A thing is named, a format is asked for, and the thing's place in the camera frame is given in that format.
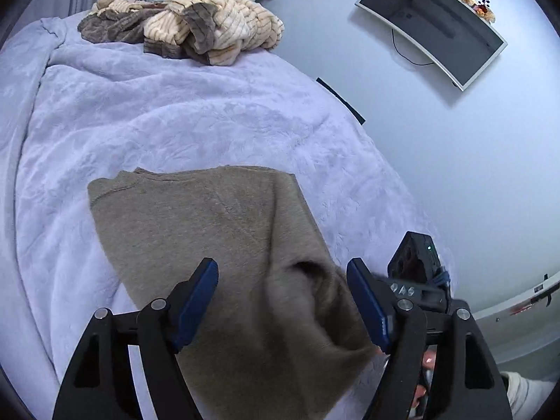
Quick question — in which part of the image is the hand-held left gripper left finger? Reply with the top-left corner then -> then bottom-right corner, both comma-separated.
52,257 -> 219,420

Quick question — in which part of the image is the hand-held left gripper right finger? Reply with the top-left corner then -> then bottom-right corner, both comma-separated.
347,257 -> 513,420

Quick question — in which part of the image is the olive knit sweater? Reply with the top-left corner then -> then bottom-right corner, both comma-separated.
87,166 -> 379,420

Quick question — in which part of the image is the person's right hand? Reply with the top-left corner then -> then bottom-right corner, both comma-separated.
411,350 -> 438,407

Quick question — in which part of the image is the white ledge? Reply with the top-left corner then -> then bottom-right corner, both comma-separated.
475,271 -> 560,359

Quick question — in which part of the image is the lavender fleece blanket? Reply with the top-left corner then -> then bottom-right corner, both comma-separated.
0,17 -> 456,403

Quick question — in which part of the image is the cream striped fleece garment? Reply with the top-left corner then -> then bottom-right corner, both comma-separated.
143,0 -> 285,67

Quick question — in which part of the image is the brown fleece garment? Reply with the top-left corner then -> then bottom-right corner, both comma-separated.
78,9 -> 152,45

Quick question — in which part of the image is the black television cable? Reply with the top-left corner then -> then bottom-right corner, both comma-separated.
391,28 -> 434,66

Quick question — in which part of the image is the wall television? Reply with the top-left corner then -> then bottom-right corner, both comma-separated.
354,0 -> 508,92

